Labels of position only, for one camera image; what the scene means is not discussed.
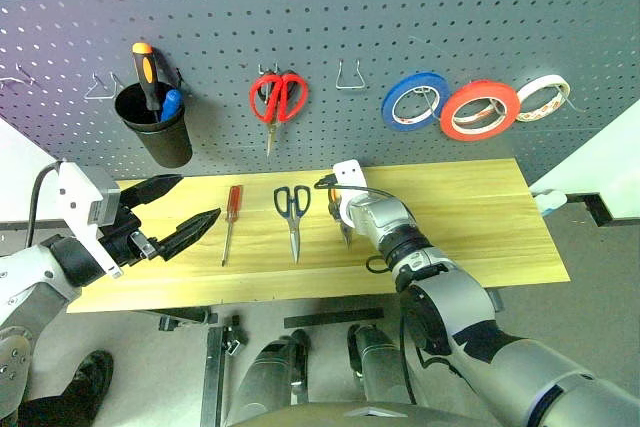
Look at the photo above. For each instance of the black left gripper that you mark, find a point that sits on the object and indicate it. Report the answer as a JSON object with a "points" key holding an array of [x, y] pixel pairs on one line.
{"points": [[122, 242]]}

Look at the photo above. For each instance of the blue black scissors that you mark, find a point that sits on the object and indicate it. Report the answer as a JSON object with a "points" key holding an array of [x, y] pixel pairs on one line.
{"points": [[294, 232]]}

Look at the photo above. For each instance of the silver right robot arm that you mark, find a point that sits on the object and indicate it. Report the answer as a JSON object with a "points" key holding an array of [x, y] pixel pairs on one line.
{"points": [[450, 307]]}

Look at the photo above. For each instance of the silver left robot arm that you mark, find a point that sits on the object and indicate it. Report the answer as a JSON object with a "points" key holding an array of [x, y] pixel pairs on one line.
{"points": [[35, 272]]}

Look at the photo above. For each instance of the black pegboard cup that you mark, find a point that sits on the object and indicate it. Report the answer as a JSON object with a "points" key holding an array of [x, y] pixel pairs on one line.
{"points": [[162, 137]]}

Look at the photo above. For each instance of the grey perforated pegboard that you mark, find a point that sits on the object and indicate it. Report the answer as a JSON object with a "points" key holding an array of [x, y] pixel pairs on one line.
{"points": [[320, 12]]}

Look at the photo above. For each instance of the blue tape roll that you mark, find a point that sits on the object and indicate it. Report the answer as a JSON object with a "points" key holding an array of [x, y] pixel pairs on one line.
{"points": [[395, 94]]}

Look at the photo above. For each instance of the red tape roll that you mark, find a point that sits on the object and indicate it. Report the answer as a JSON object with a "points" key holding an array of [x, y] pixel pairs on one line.
{"points": [[452, 114]]}

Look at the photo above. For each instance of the white tape roll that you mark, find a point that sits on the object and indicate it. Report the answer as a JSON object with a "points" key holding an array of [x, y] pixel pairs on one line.
{"points": [[542, 82]]}

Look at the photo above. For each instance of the long metal tape hook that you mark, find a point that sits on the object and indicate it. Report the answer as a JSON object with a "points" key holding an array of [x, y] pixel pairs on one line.
{"points": [[572, 102]]}

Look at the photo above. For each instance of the orange black screwdriver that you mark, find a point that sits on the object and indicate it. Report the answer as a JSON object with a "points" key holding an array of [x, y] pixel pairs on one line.
{"points": [[145, 74]]}

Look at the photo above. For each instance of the black table clamp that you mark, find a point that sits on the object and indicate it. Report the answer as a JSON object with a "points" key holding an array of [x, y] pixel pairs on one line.
{"points": [[234, 334]]}

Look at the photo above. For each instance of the metal table leg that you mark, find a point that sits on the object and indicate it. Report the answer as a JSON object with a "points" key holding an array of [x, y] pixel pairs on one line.
{"points": [[212, 372]]}

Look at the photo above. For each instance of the metal scissors hook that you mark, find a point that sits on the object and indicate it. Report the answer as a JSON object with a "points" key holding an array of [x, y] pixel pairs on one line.
{"points": [[267, 69]]}

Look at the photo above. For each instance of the black shoe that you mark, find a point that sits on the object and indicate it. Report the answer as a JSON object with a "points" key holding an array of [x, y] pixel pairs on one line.
{"points": [[85, 382]]}

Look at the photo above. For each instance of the dark rounded robot leg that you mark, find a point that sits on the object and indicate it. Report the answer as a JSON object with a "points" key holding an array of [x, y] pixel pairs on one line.
{"points": [[380, 362], [270, 377]]}

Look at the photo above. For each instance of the black flat bar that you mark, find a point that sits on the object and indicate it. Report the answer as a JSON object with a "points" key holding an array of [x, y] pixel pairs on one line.
{"points": [[332, 318]]}

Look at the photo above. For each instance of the metal peg hook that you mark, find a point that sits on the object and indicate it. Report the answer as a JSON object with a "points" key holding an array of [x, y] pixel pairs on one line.
{"points": [[26, 74], [9, 82]]}

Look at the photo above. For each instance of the grey robot torso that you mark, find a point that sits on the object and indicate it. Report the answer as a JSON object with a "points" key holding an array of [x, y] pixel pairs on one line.
{"points": [[360, 414]]}

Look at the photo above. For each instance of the white plastic clamp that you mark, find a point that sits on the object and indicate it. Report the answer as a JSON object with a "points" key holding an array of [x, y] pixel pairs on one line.
{"points": [[549, 199]]}

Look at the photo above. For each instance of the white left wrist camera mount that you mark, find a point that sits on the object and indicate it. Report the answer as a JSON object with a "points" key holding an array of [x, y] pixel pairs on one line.
{"points": [[75, 192]]}

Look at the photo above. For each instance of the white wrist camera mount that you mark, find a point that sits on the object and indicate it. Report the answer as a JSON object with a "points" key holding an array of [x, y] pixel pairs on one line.
{"points": [[350, 174], [75, 192]]}

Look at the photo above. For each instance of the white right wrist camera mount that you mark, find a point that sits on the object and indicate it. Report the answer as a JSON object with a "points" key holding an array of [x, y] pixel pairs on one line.
{"points": [[350, 174]]}

